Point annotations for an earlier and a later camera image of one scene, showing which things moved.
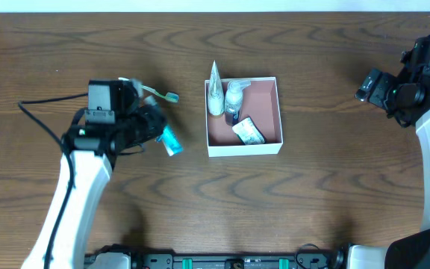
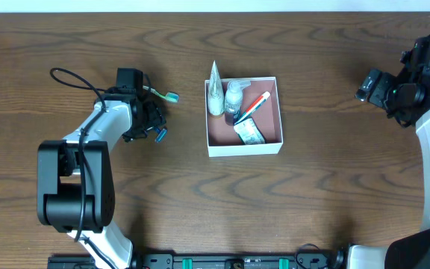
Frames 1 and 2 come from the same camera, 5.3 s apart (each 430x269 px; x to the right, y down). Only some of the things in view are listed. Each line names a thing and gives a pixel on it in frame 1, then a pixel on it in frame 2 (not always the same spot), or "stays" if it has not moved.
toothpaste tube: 171,141 → 253,107
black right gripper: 372,88 stays
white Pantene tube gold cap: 216,101 stays
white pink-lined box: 261,102 stays
